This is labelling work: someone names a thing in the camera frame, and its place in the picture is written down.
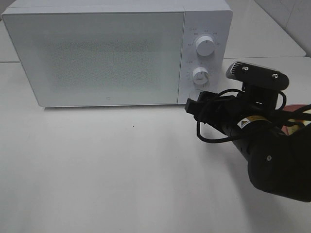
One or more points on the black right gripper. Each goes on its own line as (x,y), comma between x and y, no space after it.
(230,105)

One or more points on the round white door button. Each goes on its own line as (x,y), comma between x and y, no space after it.
(194,95)

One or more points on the pink round plate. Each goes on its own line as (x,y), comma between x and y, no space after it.
(288,130)

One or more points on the white microwave door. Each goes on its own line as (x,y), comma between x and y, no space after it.
(99,59)

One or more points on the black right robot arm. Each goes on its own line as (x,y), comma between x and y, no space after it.
(277,163)

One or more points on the lower white timer knob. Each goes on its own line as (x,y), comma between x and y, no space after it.
(200,76)

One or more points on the upper white power knob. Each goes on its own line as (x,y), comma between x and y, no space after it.
(205,45)

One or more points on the white microwave oven body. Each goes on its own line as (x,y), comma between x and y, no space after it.
(201,17)

